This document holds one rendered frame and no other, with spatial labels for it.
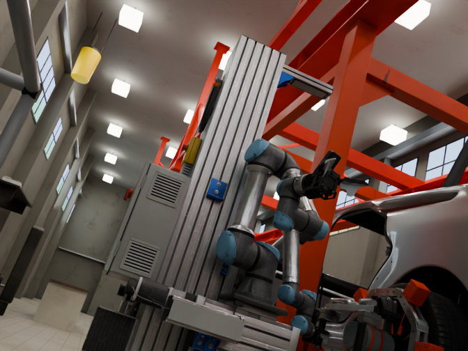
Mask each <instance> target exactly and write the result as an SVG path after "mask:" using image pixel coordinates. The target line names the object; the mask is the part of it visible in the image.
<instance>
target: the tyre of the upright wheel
mask: <svg viewBox="0 0 468 351"><path fill-rule="evenodd" d="M407 284H408V283H397V284H394V285H392V286H389V287H388V288H402V289H405V288H406V286H407ZM418 307H419V308H420V309H421V312H422V314H423V316H424V318H425V320H426V322H427V323H428V326H429V330H428V332H429V335H428V340H429V343H432V344H433V345H437V346H439V347H441V348H444V351H468V314H467V312H466V311H465V310H464V309H463V308H462V307H461V306H460V305H459V304H458V303H456V302H455V301H453V300H452V299H450V298H448V297H445V296H443V295H440V294H437V293H435V292H433V291H430V294H429V295H428V297H427V298H426V300H425V302H424V303H423V304H422V306H418Z"/></svg>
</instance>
